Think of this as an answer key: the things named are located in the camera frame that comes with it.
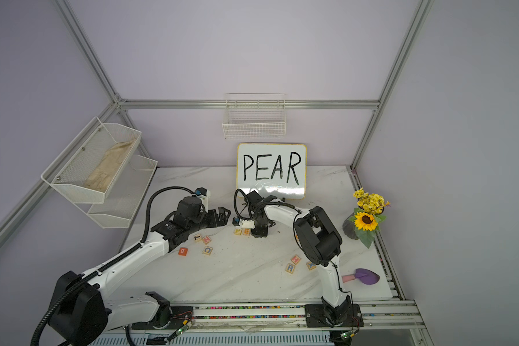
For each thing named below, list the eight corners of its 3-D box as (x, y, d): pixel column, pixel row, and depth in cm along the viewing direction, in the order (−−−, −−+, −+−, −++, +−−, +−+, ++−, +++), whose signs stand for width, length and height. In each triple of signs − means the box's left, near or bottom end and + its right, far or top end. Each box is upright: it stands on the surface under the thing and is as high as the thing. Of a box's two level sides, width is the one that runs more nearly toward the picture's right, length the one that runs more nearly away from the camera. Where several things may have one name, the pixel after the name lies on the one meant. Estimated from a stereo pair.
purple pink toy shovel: (343, 284, 83) (345, 282, 81) (340, 270, 86) (342, 268, 84) (378, 284, 83) (380, 282, 81) (373, 270, 86) (376, 268, 84)
